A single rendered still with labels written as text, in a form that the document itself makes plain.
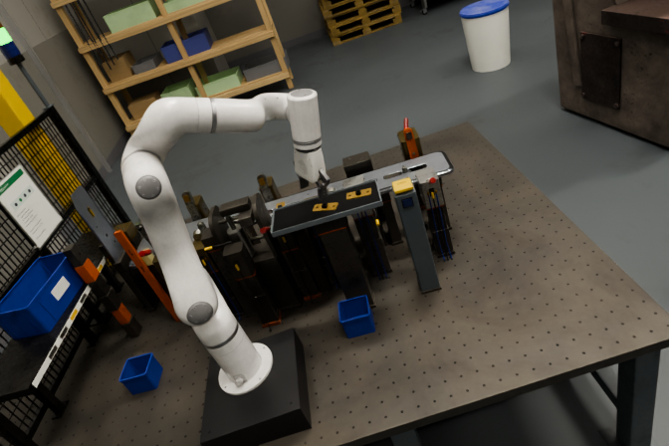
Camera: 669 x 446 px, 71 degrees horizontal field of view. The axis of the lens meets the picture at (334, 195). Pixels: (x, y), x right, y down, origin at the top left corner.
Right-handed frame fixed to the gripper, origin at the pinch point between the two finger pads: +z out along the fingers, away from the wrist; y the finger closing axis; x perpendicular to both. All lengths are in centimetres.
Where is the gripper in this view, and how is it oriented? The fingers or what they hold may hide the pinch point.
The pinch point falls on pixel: (313, 189)
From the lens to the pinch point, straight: 144.7
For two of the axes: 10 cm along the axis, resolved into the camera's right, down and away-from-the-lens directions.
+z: 0.8, 8.4, 5.4
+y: 6.4, 3.7, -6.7
